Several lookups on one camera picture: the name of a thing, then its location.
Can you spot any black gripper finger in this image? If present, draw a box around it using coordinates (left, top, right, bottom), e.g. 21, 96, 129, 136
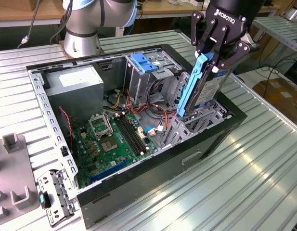
191, 11, 218, 58
211, 25, 251, 73

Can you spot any hard disk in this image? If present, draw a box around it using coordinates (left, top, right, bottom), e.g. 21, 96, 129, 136
176, 51, 233, 121

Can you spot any blue data wire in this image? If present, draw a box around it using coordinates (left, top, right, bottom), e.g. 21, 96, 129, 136
179, 86, 187, 106

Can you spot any grey metal disk bay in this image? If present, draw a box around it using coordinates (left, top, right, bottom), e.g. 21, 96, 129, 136
160, 71, 233, 149

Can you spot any brown cardboard box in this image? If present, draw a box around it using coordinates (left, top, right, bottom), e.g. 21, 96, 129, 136
256, 33, 281, 61

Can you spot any metal slat side table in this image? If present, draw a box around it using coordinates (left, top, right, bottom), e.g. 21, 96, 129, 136
251, 15, 297, 70

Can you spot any blue plastic drive latch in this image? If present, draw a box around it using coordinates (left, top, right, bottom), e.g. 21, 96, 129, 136
130, 54, 160, 74

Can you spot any large flat cardboard box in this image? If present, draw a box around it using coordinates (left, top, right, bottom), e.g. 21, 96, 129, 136
253, 77, 297, 121

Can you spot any grey metal drive cage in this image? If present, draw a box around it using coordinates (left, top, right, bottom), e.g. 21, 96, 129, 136
124, 49, 185, 102

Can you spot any beige board connector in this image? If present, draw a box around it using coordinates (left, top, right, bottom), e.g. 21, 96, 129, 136
137, 126, 147, 141

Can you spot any black RAM slot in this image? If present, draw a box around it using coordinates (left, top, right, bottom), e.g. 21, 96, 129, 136
120, 113, 150, 152
114, 115, 144, 156

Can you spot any grey power supply unit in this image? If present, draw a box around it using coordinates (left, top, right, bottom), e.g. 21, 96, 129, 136
43, 64, 105, 126

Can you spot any CPU socket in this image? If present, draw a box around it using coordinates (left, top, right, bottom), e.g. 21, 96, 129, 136
99, 135, 120, 154

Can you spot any green motherboard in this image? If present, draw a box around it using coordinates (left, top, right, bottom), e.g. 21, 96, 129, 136
72, 112, 161, 190

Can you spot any black open PC case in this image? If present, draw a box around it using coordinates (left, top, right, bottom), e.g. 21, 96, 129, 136
25, 43, 248, 230

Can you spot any blue expansion slot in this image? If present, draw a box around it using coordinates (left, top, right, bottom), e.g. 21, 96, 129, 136
90, 158, 129, 183

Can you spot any grey parts rack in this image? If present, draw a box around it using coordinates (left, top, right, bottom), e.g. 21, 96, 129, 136
0, 131, 40, 221

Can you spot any black latch teal tab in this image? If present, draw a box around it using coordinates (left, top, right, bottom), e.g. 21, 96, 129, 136
38, 191, 52, 209

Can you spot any wooden desk white frame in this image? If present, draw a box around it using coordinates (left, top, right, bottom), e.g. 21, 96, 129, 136
0, 0, 281, 46

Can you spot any orange black wire bundle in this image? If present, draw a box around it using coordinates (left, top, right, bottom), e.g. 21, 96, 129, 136
102, 88, 178, 132

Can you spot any white connector blue wire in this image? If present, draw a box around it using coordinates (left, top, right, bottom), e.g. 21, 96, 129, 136
143, 125, 168, 137

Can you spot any metal socket cover frame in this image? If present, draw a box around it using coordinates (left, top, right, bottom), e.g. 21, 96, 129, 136
88, 113, 115, 141

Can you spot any red black twisted wire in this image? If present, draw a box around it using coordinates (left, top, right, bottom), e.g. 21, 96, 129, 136
58, 107, 75, 146

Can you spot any black cable metal plug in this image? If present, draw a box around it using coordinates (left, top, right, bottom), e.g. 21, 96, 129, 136
17, 0, 42, 49

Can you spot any hinged metal slot bracket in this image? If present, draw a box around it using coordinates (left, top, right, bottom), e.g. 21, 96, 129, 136
36, 168, 77, 228

